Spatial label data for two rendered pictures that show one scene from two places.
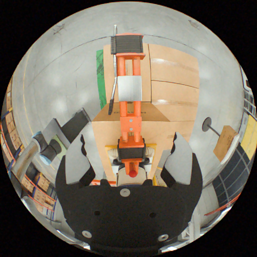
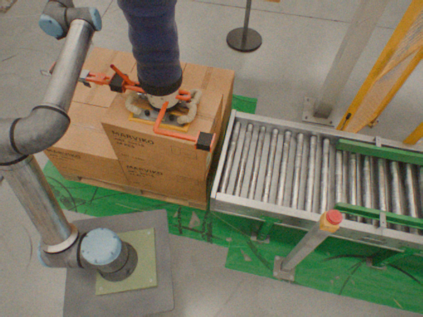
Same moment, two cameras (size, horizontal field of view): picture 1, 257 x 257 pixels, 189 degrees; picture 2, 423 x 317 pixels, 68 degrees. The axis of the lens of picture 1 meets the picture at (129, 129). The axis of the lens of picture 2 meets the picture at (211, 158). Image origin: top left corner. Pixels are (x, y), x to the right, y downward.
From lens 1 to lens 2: 1.79 m
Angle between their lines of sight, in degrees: 46
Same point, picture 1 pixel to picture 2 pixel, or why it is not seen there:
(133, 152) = (118, 78)
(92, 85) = not seen: hidden behind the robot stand
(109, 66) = (73, 143)
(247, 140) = not seen: outside the picture
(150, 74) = (104, 107)
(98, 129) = (110, 119)
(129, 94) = (84, 73)
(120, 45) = not seen: hidden behind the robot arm
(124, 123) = (97, 78)
